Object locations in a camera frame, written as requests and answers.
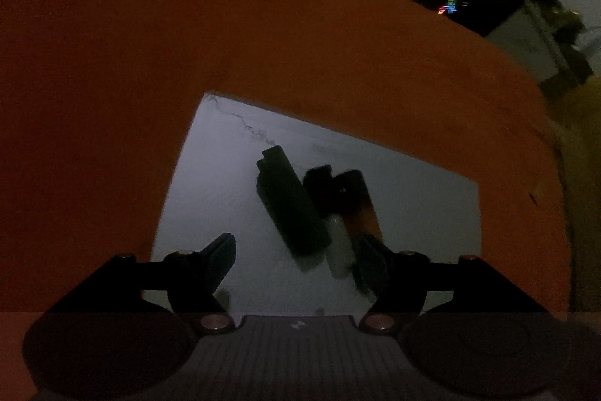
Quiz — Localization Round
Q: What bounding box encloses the white low cabinet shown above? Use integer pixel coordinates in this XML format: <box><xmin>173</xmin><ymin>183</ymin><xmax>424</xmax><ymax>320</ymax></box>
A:
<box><xmin>483</xmin><ymin>0</ymin><xmax>566</xmax><ymax>83</ymax></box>

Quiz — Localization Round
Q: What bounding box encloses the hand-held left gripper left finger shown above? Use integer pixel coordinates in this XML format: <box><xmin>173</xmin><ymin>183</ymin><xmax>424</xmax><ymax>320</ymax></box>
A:
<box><xmin>44</xmin><ymin>233</ymin><xmax>236</xmax><ymax>336</ymax></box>

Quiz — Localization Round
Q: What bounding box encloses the orange blanket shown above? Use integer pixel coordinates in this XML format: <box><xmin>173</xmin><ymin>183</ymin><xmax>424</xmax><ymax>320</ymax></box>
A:
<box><xmin>0</xmin><ymin>0</ymin><xmax>574</xmax><ymax>383</ymax></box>

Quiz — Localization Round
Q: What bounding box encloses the black rectangular case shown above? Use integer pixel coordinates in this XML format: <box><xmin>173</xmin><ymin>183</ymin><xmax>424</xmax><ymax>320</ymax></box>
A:
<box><xmin>255</xmin><ymin>144</ymin><xmax>330</xmax><ymax>262</ymax></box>

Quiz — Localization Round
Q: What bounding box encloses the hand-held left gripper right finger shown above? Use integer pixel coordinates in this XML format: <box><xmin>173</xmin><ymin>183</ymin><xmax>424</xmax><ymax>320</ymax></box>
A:
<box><xmin>354</xmin><ymin>234</ymin><xmax>550</xmax><ymax>335</ymax></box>

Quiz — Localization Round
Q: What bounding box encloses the white box lid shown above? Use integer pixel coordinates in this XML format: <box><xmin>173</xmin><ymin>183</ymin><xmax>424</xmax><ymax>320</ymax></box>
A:
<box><xmin>151</xmin><ymin>90</ymin><xmax>484</xmax><ymax>318</ymax></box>

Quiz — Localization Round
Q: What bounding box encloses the computer case with coloured lights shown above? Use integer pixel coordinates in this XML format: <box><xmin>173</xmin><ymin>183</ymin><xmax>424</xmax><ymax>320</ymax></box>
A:
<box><xmin>436</xmin><ymin>0</ymin><xmax>471</xmax><ymax>15</ymax></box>

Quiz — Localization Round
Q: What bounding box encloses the yellow wooden board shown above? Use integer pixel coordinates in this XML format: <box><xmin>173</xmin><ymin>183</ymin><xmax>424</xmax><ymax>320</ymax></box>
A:
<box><xmin>540</xmin><ymin>76</ymin><xmax>601</xmax><ymax>317</ymax></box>

